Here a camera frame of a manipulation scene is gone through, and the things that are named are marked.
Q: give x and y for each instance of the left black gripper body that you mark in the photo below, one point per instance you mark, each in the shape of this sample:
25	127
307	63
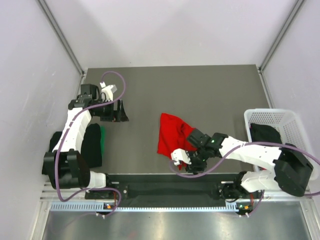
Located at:
105	112

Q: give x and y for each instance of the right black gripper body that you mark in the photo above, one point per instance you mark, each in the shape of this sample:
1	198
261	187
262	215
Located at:
198	163

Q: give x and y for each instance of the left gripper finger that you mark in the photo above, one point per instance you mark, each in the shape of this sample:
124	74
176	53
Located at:
123	115
117	112

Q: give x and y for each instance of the red t shirt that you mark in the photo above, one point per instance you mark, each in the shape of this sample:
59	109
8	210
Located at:
173	133

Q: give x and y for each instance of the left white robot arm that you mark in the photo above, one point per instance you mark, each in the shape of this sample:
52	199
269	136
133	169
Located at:
64	164

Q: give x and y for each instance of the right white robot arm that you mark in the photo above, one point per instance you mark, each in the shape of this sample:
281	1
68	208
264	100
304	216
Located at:
284	167

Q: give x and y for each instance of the folded green t shirt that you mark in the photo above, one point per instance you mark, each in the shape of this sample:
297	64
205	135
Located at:
102	139

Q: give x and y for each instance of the folded black t shirt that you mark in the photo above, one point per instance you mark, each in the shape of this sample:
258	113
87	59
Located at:
90	148

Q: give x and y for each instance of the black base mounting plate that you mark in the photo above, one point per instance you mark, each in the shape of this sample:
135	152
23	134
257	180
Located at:
216	186

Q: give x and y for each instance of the black t shirt in basket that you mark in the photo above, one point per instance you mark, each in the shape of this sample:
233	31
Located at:
264	133

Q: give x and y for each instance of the white plastic basket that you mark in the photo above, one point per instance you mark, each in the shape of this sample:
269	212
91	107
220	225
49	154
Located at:
285	121

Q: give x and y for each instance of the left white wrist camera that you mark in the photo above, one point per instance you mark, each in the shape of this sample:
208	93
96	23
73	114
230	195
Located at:
107	92

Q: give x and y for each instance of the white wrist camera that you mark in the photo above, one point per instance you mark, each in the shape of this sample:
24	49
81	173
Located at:
107	92
180	156

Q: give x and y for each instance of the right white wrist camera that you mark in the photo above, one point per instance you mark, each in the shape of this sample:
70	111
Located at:
180	156

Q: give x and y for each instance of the slotted cable duct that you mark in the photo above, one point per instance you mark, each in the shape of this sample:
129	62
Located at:
108	207

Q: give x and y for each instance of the left aluminium frame post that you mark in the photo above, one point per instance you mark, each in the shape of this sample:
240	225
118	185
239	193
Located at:
60	35

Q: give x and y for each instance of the aluminium frame post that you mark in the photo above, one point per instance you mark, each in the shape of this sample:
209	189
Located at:
60	35
294	11

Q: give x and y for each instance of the right aluminium frame post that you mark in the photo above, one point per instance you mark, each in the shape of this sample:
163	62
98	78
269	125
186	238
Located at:
294	11

